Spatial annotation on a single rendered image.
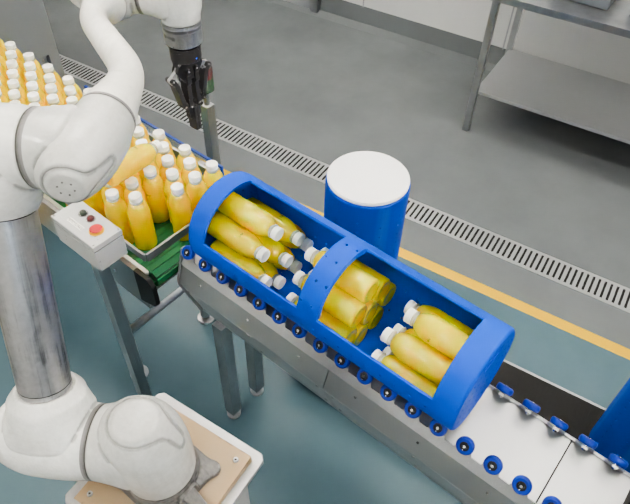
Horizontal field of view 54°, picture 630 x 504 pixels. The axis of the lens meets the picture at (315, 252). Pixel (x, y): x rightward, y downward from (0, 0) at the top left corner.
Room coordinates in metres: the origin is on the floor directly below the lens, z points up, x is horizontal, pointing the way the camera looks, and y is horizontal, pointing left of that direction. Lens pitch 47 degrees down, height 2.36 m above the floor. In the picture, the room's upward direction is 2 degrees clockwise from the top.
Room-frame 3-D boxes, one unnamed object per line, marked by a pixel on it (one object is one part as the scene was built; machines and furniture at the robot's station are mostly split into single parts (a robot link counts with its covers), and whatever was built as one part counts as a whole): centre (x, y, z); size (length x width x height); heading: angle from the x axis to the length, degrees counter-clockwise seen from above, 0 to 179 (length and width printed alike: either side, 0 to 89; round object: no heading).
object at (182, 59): (1.34, 0.32, 1.59); 0.08 x 0.07 x 0.09; 142
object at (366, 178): (1.60, -0.17, 1.03); 0.28 x 0.28 x 0.01
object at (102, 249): (1.27, 0.66, 1.05); 0.20 x 0.10 x 0.10; 52
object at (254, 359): (1.38, 0.23, 0.31); 0.06 x 0.06 x 0.63; 52
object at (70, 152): (0.78, 0.38, 1.74); 0.18 x 0.14 x 0.13; 175
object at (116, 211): (1.39, 0.62, 1.00); 0.07 x 0.07 x 0.19
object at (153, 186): (1.51, 0.53, 1.00); 0.07 x 0.07 x 0.19
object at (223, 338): (1.27, 0.31, 0.31); 0.06 x 0.06 x 0.63; 52
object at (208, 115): (1.89, 0.40, 0.55); 0.04 x 0.04 x 1.10; 52
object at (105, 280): (1.27, 0.66, 0.50); 0.04 x 0.04 x 1.00; 52
